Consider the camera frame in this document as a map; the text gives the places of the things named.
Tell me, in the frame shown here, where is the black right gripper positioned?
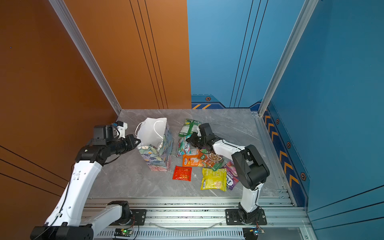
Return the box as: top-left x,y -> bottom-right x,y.
185,132 -> 208,150

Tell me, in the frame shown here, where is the green orange cereal packet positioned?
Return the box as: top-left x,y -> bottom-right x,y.
200,153 -> 224,172

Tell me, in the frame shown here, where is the floral paper gift bag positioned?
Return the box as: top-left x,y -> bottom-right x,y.
135,118 -> 173,172

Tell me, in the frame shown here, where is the yellow snack packet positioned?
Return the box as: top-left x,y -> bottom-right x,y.
201,168 -> 227,192

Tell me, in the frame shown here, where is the teal Fox's candy bag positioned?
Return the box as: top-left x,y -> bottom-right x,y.
176,136 -> 198,157

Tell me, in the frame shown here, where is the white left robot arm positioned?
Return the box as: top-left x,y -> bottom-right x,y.
30,134 -> 141,240

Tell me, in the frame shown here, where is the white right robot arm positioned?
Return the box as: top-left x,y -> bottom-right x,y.
187,123 -> 270,226

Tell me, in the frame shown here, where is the green lime candy bag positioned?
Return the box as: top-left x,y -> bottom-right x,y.
179,119 -> 202,138

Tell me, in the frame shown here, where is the orange Fox's candy bag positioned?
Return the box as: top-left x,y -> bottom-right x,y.
182,152 -> 208,167

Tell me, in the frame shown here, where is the purple Fox's berries candy bag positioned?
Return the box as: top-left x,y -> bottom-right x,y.
224,161 -> 239,190

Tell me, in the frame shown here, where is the red snack packet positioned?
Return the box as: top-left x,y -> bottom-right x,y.
173,166 -> 193,182

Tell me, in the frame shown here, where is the left green circuit board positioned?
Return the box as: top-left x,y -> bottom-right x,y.
114,228 -> 134,238

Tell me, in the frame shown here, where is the right circuit board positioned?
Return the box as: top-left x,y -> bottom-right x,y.
243,228 -> 265,240

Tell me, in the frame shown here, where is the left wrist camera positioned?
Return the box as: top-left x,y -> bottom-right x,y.
113,121 -> 128,139

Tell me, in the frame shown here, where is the aluminium table edge rail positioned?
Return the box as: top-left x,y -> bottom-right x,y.
251,111 -> 298,207

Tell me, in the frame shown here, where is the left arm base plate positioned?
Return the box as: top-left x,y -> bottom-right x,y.
110,209 -> 147,227

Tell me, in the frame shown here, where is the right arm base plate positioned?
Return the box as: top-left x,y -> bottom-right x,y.
226,208 -> 268,226

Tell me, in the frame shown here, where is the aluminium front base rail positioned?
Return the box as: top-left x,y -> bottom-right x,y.
80,196 -> 313,240

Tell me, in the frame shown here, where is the aluminium corner post left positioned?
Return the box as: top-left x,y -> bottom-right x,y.
49,0 -> 122,115

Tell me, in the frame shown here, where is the aluminium corner post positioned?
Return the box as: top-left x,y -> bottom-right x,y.
49,0 -> 122,115
258,0 -> 319,117

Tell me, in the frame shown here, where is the aluminium corner post right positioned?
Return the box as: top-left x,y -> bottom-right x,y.
258,0 -> 319,117

